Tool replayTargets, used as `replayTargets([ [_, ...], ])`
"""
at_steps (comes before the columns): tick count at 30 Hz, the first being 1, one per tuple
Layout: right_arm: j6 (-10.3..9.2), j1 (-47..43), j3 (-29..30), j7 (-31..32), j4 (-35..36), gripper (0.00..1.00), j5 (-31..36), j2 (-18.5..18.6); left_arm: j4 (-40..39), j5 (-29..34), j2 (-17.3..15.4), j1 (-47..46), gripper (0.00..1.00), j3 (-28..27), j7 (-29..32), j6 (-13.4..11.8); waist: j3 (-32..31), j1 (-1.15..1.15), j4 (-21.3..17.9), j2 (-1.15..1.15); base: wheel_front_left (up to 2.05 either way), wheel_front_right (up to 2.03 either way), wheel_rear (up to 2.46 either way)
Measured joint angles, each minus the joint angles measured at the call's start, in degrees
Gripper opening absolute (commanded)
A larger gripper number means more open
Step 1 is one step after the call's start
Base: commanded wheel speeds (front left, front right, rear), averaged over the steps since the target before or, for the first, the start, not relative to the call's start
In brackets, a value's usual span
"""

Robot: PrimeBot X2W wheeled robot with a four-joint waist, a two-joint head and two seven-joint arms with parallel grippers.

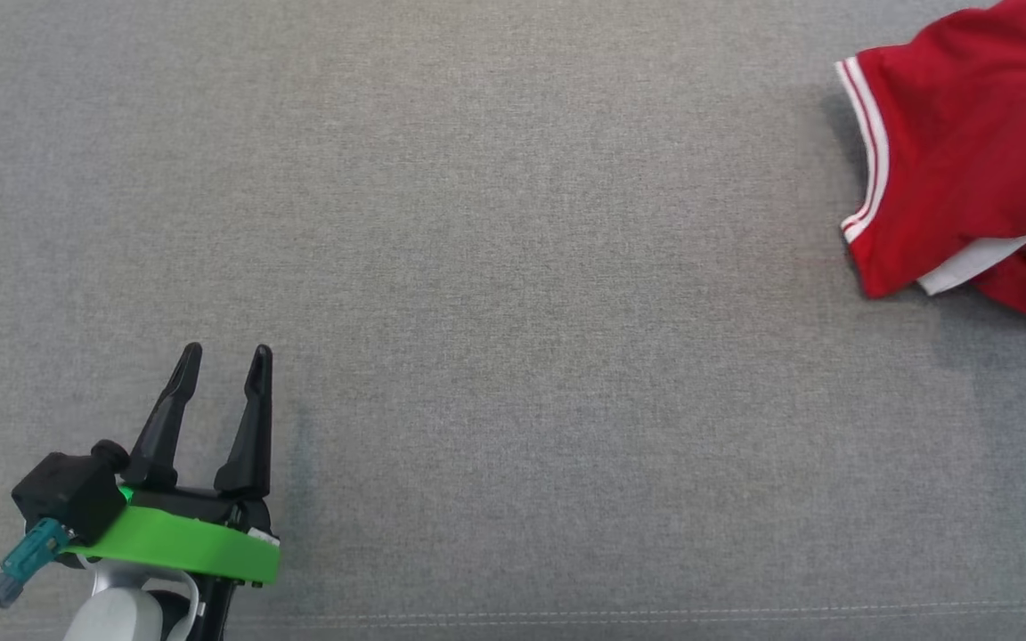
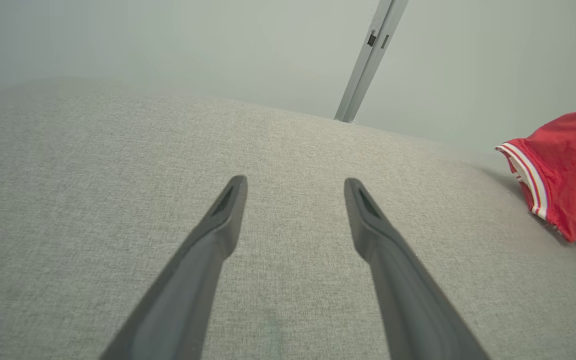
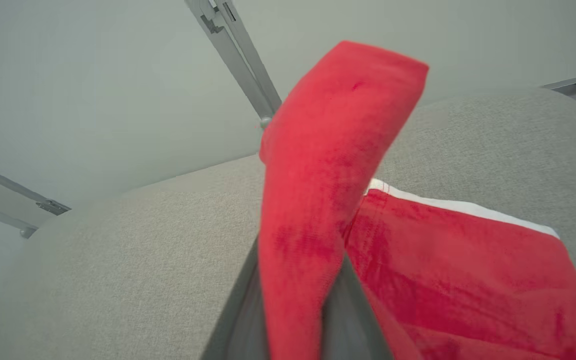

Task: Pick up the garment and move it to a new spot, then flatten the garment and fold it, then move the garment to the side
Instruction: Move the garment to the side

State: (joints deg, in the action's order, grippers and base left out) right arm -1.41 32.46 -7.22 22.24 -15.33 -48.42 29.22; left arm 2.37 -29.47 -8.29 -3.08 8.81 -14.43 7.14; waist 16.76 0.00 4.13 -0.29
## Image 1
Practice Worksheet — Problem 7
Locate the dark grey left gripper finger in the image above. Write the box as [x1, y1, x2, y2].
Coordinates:
[123, 343, 204, 491]
[214, 345, 274, 500]

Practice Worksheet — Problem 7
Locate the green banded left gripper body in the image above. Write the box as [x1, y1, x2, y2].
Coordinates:
[62, 486, 281, 588]

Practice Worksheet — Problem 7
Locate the red jersey with white stripes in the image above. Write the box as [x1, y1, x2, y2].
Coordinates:
[835, 0, 1026, 345]

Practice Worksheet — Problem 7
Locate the teal cable connector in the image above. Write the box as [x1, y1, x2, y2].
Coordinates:
[0, 518, 70, 608]

